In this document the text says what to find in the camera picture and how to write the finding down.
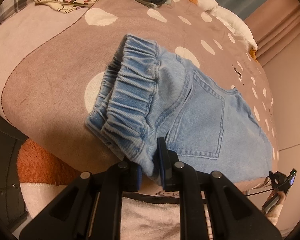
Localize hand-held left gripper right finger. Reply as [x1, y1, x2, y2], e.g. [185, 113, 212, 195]
[157, 137, 283, 240]

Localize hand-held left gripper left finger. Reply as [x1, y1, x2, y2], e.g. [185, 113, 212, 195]
[19, 159, 143, 240]

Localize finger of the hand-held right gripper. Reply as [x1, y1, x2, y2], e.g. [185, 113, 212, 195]
[268, 171, 280, 188]

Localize light blue denim pants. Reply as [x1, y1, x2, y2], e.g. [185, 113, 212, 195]
[85, 34, 274, 187]

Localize person's right hand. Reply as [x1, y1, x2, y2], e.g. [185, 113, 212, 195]
[269, 191, 287, 207]

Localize orange white fleece garment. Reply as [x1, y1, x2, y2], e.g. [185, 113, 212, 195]
[16, 139, 115, 220]

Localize brown polka dot blanket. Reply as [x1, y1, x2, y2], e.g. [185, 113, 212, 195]
[1, 0, 280, 198]

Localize dark chair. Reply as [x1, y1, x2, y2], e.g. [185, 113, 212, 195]
[0, 109, 29, 230]

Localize pink curtain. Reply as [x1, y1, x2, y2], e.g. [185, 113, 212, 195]
[244, 4, 300, 67]

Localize white goose plush toy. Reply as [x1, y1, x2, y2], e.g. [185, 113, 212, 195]
[185, 0, 259, 63]

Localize pink bed sheet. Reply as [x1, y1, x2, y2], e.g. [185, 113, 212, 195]
[0, 0, 95, 110]

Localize cream cartoon printed cloth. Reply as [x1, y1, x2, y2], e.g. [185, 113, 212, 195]
[35, 0, 113, 14]

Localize thin black cable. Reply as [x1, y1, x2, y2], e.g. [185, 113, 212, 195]
[245, 189, 274, 197]

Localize white power cable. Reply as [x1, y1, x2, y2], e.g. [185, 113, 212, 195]
[277, 137, 300, 152]

